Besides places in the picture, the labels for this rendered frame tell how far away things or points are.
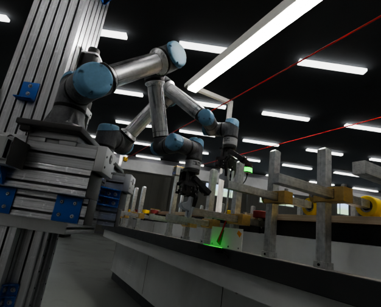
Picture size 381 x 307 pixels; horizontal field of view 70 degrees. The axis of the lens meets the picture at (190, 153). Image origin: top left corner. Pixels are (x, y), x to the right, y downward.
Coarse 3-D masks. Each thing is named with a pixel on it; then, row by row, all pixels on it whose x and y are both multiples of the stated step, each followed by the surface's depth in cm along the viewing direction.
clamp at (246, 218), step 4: (240, 216) 131; (244, 216) 131; (248, 216) 132; (240, 220) 131; (244, 220) 130; (248, 220) 132; (236, 224) 134; (240, 224) 130; (244, 224) 130; (248, 224) 131
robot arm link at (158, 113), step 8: (152, 80) 129; (160, 80) 130; (152, 88) 130; (160, 88) 131; (152, 96) 130; (160, 96) 130; (152, 104) 130; (160, 104) 130; (152, 112) 130; (160, 112) 129; (152, 120) 130; (160, 120) 129; (152, 128) 131; (160, 128) 129; (160, 136) 129; (152, 144) 132; (160, 144) 127; (152, 152) 133; (160, 152) 129
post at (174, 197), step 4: (176, 176) 210; (176, 180) 209; (176, 184) 208; (172, 192) 208; (172, 196) 207; (176, 196) 207; (172, 200) 205; (176, 200) 206; (172, 204) 204; (176, 204) 206; (172, 208) 203; (172, 212) 203; (168, 224) 201; (172, 224) 201; (168, 228) 199; (168, 232) 199
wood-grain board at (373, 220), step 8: (200, 216) 205; (280, 216) 136; (288, 216) 131; (296, 216) 127; (304, 216) 124; (312, 216) 120; (336, 216) 111; (344, 216) 108; (352, 216) 105; (360, 216) 102; (368, 216) 100; (360, 224) 104; (368, 224) 100; (376, 224) 97
